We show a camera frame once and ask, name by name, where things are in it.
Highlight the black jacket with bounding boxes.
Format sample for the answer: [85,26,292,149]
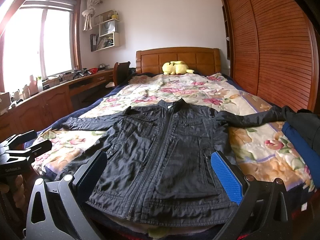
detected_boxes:
[58,100,285,227]

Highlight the folded blue black clothes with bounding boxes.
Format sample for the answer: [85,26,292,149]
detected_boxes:
[282,106,319,189]

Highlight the left hand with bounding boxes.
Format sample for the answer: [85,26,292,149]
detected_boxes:
[13,175,26,210]

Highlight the wooden desk cabinet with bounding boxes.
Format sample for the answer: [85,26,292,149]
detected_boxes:
[1,69,113,141]

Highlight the navy blue bed sheet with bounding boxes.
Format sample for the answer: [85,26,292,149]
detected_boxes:
[37,82,128,135]

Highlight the floral blanket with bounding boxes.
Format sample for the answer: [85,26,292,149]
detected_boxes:
[32,73,316,192]

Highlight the window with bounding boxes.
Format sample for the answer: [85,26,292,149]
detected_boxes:
[1,0,81,92]

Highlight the wooden chair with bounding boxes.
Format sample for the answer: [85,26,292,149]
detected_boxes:
[113,61,131,86]

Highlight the yellow plush toy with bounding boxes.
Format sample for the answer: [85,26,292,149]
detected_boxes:
[162,61,194,75]

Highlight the tied white curtain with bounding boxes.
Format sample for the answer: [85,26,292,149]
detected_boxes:
[81,0,101,31]

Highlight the wooden headboard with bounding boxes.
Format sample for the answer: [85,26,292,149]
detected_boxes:
[136,47,221,76]

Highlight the wooden louvered wardrobe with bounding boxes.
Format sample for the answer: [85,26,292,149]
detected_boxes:
[222,0,319,113]

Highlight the white wall shelf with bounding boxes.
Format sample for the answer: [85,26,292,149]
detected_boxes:
[90,10,120,51]

